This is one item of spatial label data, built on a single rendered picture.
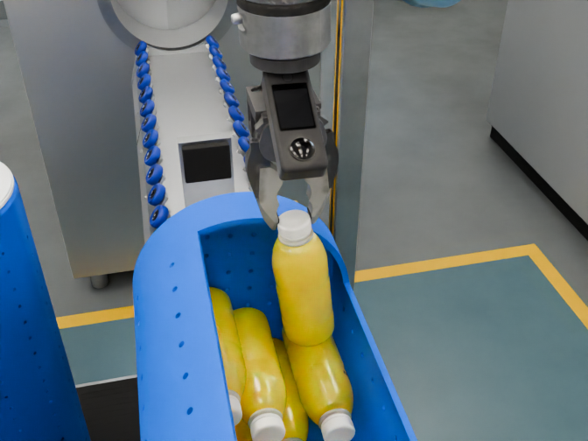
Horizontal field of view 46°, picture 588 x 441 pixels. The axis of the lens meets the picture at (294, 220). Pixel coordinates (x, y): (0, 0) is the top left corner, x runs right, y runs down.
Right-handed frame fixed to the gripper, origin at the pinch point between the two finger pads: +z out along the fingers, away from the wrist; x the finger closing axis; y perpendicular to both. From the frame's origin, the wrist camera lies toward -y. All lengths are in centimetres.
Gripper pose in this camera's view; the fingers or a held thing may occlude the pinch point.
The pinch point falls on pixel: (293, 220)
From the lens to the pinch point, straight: 78.4
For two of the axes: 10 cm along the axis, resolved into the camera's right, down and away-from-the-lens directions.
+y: -2.2, -5.8, 7.9
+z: 0.2, 8.0, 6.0
